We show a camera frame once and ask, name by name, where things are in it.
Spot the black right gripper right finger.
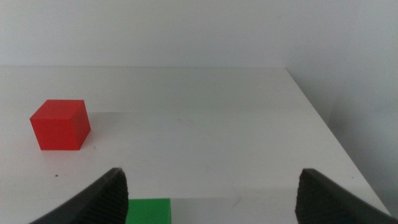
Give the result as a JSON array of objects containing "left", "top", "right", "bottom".
[{"left": 295, "top": 168, "right": 398, "bottom": 224}]

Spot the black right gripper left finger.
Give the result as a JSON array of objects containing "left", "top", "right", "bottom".
[{"left": 29, "top": 167, "right": 129, "bottom": 224}]

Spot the green cube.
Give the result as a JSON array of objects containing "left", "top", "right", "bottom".
[{"left": 125, "top": 198, "right": 172, "bottom": 224}]

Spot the red cube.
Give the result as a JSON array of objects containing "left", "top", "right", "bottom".
[{"left": 29, "top": 99, "right": 91, "bottom": 151}]

